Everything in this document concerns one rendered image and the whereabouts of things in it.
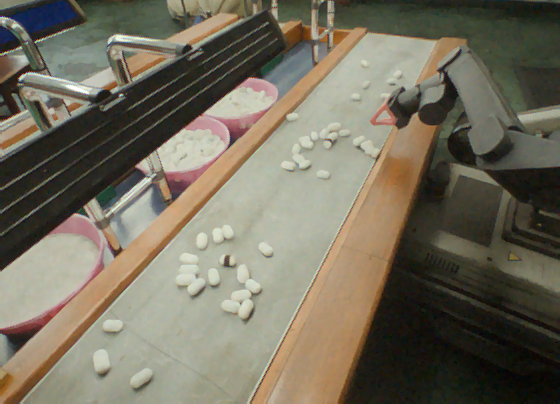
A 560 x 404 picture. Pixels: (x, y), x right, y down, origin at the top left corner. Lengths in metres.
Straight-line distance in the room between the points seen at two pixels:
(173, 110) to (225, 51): 0.15
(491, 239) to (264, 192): 0.69
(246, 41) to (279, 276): 0.41
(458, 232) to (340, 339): 0.68
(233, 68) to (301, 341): 0.43
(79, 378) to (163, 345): 0.13
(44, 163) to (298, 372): 0.41
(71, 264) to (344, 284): 0.54
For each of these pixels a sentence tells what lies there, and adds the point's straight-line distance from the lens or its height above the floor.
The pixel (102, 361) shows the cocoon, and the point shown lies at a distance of 0.65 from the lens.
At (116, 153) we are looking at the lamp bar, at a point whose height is 1.07.
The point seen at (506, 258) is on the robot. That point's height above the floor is 0.47.
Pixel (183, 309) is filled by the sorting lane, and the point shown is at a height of 0.74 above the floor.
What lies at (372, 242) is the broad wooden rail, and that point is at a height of 0.76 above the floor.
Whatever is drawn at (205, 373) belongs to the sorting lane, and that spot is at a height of 0.74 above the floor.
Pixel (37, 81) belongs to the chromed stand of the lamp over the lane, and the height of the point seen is 1.12.
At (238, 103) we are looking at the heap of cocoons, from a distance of 1.21.
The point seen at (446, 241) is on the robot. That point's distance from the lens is 1.14.
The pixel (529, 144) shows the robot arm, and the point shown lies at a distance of 0.47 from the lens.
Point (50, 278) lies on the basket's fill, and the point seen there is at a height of 0.74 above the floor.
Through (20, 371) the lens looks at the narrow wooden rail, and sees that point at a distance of 0.71.
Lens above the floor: 1.29
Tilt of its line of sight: 41 degrees down
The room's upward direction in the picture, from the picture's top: 3 degrees counter-clockwise
